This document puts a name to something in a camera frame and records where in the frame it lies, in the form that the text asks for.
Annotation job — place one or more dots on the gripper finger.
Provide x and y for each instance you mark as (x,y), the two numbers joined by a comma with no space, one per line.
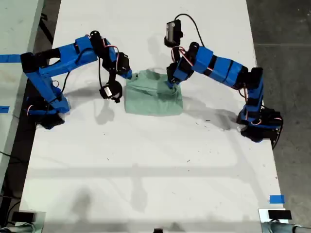
(169,85)
(121,74)
(177,87)
(129,76)

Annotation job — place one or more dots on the pale green T-shirt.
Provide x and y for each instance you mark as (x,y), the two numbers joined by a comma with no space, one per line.
(145,102)

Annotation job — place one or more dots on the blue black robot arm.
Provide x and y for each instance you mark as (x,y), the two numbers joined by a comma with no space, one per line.
(226,68)
(48,89)

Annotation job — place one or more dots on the long blue tape strip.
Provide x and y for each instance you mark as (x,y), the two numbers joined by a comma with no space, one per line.
(9,58)

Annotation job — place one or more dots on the pale side table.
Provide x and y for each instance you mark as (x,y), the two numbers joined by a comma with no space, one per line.
(17,24)

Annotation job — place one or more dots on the short blue tape strip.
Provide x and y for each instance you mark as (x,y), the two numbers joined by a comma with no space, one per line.
(4,109)
(277,199)

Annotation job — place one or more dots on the small black clamp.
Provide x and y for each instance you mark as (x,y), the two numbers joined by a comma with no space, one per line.
(158,230)

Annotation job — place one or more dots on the silver metal plate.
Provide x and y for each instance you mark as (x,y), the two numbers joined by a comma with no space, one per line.
(263,214)
(40,218)

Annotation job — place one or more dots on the small black box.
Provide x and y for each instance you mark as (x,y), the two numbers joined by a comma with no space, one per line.
(279,214)
(23,216)

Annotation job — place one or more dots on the grey green tube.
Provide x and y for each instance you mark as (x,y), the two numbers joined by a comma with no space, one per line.
(279,228)
(17,228)

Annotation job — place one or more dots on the black camera stalk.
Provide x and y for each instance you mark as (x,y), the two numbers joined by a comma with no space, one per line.
(112,77)
(176,54)

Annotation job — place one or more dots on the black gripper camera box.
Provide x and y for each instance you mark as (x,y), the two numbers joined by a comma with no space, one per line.
(107,91)
(171,31)

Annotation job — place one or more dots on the black metal frame bar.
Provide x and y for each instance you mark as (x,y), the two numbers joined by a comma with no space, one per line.
(47,30)

